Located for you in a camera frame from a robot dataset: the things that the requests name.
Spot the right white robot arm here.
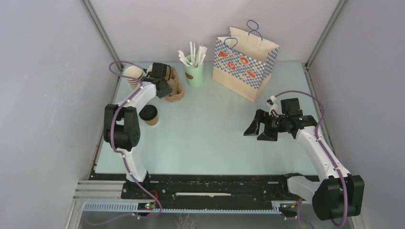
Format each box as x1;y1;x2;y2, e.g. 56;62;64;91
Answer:
244;97;365;220

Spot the brown pulp cup carrier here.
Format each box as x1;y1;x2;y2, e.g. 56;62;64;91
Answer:
165;80;185;103

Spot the brown paper coffee cup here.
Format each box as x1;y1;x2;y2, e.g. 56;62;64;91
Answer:
144;115;159;126

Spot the blue checkered paper bag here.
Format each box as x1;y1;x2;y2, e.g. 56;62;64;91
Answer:
213;20;280;102

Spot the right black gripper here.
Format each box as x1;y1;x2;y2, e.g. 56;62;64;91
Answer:
243;109;288;142

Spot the black plastic cup lid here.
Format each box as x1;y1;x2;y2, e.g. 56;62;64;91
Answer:
139;104;158;120

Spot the aluminium frame rail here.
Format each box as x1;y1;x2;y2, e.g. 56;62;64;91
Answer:
64;180;296;229

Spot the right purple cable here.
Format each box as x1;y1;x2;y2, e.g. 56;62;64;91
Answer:
274;90;349;229

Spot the white wrapped straws bundle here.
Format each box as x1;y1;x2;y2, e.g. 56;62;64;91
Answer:
178;42;207;68

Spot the stack of paper cups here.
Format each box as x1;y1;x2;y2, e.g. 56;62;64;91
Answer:
123;65;144;91

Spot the green straw holder cup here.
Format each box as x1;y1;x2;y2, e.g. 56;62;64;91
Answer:
184;63;205;88

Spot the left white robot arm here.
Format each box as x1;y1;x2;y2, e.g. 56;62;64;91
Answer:
103;61;172;199

